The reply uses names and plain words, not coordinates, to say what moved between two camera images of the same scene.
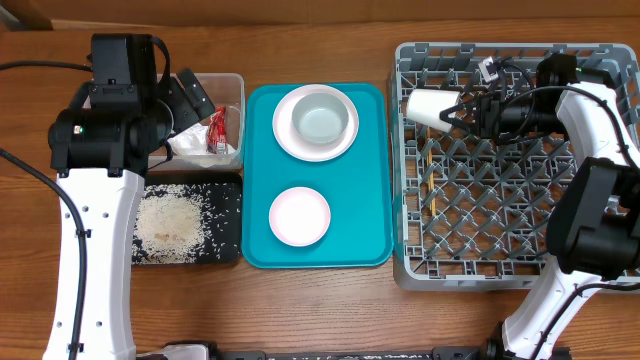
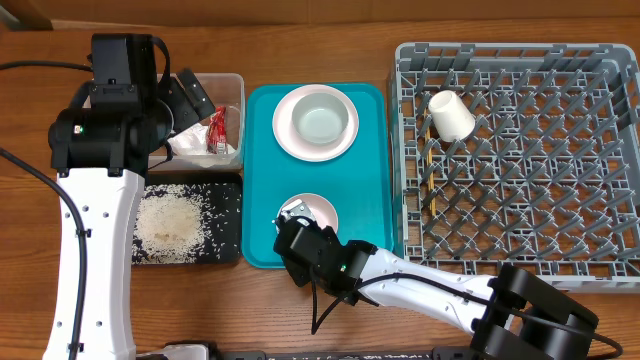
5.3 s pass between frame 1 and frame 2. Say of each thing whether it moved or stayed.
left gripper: stayed
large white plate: stayed
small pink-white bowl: moved
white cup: moved
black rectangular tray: stayed
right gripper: moved
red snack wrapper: stayed
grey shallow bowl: stayed
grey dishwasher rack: stayed
